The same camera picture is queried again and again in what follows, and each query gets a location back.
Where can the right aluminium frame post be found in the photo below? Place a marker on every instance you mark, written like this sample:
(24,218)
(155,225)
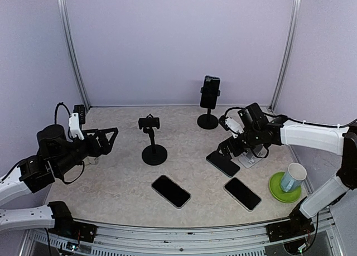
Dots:
(286,55)

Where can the black round-base phone stand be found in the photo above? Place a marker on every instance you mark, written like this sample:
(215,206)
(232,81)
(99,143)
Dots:
(207,121)

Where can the blue-edged black phone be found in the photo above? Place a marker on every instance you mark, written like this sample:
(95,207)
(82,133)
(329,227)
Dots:
(210,92)

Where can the left aluminium frame post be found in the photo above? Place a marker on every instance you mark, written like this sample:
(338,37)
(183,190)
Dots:
(72,54)

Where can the white-edged black phone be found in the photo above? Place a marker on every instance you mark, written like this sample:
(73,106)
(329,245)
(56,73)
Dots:
(242,193)

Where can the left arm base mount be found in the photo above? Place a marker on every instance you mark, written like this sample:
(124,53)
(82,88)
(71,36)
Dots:
(76,230)

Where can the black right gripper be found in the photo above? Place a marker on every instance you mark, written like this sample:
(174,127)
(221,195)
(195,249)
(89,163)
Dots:
(224,145)

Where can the clear-case black phone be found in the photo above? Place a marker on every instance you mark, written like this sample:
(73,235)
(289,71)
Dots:
(171,191)

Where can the aluminium front rail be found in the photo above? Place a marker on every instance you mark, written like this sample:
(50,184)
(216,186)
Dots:
(246,239)

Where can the white mug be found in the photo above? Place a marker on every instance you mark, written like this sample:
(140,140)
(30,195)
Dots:
(91,161)

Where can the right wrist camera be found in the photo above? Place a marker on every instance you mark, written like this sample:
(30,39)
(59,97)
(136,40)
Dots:
(230,125)

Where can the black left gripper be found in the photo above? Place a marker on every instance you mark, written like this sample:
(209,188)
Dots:
(104,148)

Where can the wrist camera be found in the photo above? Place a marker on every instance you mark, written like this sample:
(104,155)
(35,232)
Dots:
(230,125)
(76,120)

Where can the teal-edged black phone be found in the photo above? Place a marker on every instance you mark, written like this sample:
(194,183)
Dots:
(223,164)

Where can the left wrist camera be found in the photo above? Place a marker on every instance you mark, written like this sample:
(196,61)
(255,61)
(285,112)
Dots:
(76,120)

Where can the aluminium frame post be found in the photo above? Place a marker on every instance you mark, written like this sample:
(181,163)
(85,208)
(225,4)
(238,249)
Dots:
(286,55)
(72,54)

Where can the light blue cup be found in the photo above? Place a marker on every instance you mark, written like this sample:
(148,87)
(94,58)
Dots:
(293,177)

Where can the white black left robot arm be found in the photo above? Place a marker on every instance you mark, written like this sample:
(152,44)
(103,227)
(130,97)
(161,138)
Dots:
(55,157)

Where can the green plate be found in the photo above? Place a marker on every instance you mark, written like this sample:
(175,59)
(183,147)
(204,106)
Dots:
(282,191)

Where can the silver folding phone stand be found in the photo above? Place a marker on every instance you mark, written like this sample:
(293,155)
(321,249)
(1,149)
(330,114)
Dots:
(249,159)

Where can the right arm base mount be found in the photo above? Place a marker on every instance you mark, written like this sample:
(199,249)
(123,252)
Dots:
(288,229)

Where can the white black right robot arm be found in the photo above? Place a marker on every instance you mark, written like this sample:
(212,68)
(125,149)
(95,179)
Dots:
(261,129)

